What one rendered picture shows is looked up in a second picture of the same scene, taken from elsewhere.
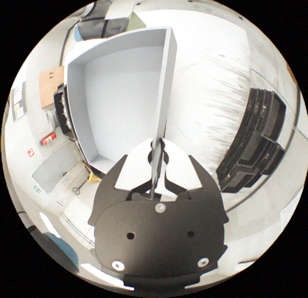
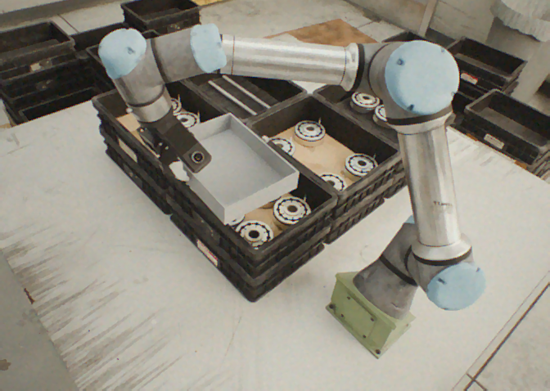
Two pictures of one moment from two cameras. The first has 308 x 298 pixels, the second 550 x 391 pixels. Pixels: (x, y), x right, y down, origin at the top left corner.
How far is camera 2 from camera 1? 87 cm
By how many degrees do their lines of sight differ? 19
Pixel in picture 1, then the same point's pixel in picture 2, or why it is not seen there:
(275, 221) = not seen: outside the picture
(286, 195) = not seen: outside the picture
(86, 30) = (403, 235)
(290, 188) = not seen: outside the picture
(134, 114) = (215, 182)
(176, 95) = (212, 284)
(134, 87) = (227, 193)
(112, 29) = (373, 271)
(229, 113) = (105, 343)
